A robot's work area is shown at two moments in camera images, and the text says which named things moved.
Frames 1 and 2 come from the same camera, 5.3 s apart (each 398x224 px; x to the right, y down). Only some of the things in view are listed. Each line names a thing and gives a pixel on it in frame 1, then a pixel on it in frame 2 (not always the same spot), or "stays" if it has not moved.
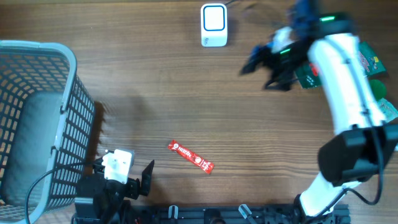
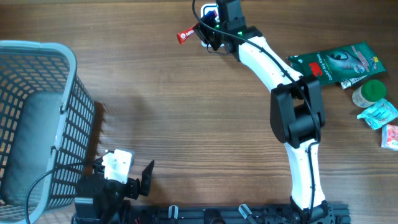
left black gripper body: (132, 189) stays
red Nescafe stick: (191, 157) -> (183, 35)
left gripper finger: (146, 178) stays
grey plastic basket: (46, 119) stays
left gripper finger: (97, 165) stays
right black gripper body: (282, 65) -> (209, 30)
